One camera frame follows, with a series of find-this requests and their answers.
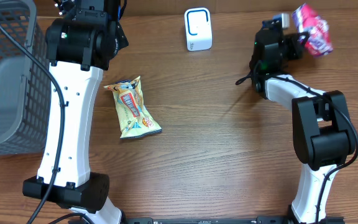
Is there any yellow snack bag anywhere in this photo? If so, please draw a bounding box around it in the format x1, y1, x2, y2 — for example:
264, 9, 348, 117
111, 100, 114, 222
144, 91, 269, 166
104, 76, 162, 139

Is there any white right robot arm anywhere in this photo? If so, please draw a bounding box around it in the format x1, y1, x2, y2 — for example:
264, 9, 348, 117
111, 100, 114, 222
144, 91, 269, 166
249, 28, 358, 223

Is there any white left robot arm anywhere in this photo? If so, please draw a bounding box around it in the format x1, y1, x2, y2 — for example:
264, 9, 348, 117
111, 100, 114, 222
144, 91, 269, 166
22, 0, 128, 223

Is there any red purple pad pack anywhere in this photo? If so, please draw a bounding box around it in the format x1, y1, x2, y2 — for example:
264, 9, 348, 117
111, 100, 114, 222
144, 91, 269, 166
292, 3, 333, 57

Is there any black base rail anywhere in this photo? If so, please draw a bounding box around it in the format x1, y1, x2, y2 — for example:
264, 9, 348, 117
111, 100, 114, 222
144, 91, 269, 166
127, 216, 296, 224

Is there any white barcode scanner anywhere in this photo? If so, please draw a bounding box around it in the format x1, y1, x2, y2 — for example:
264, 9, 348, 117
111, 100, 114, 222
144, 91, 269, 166
184, 7, 213, 52

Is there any dark grey plastic basket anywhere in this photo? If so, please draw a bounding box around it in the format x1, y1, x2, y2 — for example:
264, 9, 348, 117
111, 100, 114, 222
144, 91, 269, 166
0, 0, 52, 155

